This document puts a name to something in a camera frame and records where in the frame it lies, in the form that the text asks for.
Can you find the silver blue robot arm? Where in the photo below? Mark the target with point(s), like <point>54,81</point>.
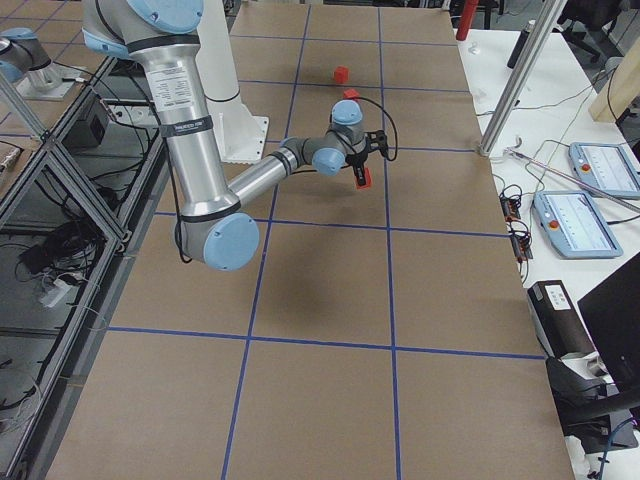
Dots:
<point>164,37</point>

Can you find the black box with label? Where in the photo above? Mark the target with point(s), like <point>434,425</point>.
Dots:
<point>557,323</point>

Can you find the teach pendant tablet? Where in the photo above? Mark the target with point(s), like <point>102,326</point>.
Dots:
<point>574,225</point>
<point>607,167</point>

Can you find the aluminium side frame rack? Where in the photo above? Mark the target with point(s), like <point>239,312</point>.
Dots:
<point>70,222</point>

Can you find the brown paper table cover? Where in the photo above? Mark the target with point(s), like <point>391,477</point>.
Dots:
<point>380,333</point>

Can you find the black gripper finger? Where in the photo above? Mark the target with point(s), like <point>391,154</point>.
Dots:
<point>360,175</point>

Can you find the black monitor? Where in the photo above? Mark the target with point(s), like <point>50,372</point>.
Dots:
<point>611,314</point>

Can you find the black power adapter box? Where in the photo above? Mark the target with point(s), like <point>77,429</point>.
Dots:
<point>89,128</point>

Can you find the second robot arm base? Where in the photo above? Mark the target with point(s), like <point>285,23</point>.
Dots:
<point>27,65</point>

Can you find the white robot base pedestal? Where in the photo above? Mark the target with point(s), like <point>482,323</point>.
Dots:
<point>240,136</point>

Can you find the red cube placed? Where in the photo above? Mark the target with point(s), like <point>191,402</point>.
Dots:
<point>341,74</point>
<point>350,94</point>
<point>369,181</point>

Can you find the red cylinder bottle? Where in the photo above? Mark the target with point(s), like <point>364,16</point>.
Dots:
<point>466,19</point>

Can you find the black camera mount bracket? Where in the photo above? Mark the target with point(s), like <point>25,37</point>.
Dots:
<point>377,142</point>

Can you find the near teach pendant tablet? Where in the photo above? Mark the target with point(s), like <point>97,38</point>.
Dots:
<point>574,225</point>

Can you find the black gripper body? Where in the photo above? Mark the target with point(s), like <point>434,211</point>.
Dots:
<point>356,163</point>

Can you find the far teach pendant tablet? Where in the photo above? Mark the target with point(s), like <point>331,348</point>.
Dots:
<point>607,167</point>

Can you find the aluminium frame post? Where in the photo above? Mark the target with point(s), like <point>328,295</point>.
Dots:
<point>532,49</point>

